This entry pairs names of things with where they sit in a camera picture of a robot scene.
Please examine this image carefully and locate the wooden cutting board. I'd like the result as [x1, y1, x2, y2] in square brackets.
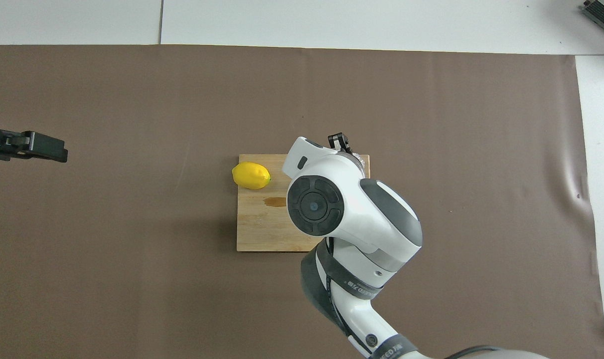
[236, 154, 371, 252]

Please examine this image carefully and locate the yellow lemon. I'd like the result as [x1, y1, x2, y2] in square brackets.
[232, 162, 272, 190]

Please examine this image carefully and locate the grey finned metal device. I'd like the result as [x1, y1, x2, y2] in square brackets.
[581, 0, 604, 28]

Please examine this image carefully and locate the brown paper table mat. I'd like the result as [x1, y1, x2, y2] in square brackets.
[0, 44, 604, 359]

